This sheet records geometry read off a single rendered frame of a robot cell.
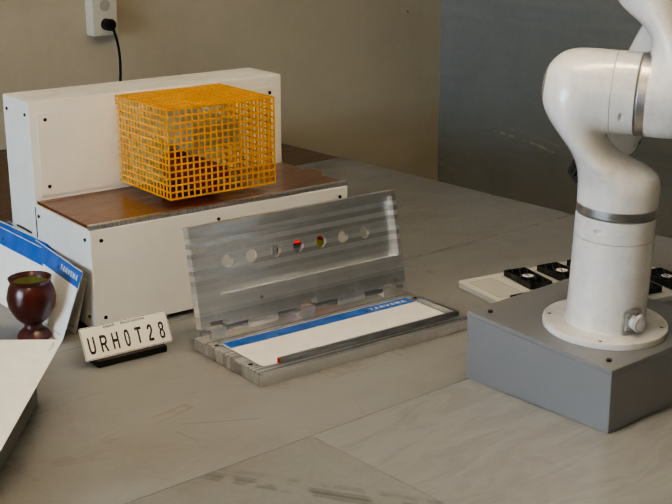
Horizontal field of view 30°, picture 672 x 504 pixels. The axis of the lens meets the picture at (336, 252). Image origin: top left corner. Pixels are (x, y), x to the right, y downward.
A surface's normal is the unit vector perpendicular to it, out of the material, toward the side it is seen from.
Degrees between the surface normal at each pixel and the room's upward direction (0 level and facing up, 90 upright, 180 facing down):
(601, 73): 60
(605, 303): 92
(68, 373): 0
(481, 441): 0
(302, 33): 90
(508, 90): 90
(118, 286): 90
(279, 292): 79
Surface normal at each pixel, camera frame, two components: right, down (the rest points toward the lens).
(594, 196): -0.71, 0.20
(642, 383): 0.65, 0.22
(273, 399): 0.00, -0.96
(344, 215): 0.58, 0.04
